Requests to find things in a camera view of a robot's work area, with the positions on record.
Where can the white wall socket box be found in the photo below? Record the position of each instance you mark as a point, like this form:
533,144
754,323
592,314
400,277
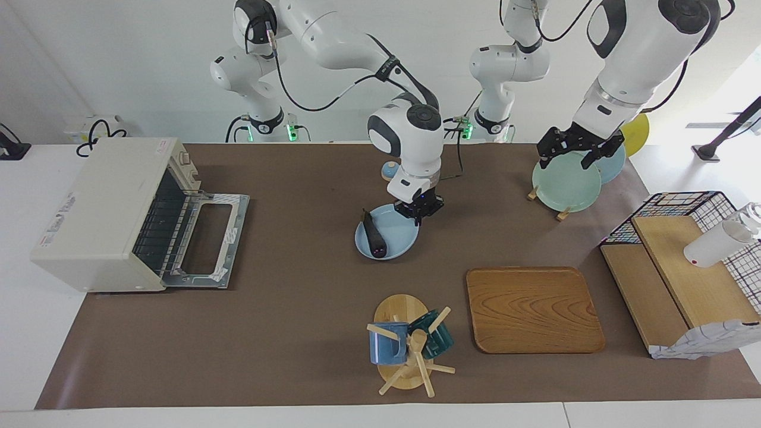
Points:
74,126

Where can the mint green plate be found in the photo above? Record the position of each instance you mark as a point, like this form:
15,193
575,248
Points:
565,187

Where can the black angled stand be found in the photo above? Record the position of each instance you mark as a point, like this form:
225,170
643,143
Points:
707,153

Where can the wooden mug tree stand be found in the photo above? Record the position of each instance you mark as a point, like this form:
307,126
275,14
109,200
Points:
398,309

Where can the light blue plate holding eggplant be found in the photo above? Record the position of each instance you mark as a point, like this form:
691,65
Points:
401,235

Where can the brown table mat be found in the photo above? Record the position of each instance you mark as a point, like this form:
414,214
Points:
297,309

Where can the white bottle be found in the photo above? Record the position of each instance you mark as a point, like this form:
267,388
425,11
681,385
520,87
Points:
713,246

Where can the dark purple eggplant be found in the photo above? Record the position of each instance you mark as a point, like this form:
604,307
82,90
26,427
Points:
376,238

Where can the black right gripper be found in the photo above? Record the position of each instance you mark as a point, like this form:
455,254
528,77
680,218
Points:
425,207

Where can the wooden two-step shelf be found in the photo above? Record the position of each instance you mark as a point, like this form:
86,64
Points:
695,279

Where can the beige toaster oven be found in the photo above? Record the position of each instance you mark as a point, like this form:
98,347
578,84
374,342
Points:
101,208

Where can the wooden plate rack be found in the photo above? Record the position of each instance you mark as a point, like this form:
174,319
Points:
562,215

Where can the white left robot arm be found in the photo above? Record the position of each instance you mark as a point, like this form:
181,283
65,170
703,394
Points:
642,47

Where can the light blue plate on rack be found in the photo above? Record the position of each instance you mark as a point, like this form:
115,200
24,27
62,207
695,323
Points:
615,166

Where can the black stand base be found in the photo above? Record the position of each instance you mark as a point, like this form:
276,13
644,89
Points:
15,151

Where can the dark green mug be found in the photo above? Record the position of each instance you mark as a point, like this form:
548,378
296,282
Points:
440,339

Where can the wooden serving tray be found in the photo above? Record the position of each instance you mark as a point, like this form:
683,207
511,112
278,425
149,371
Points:
532,309

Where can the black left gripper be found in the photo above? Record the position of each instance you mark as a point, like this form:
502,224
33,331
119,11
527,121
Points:
585,138

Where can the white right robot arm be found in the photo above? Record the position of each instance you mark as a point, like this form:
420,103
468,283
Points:
333,35

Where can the yellow plate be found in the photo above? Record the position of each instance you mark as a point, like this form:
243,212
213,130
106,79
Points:
636,134

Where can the blue mug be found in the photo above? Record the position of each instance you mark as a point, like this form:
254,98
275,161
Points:
386,348

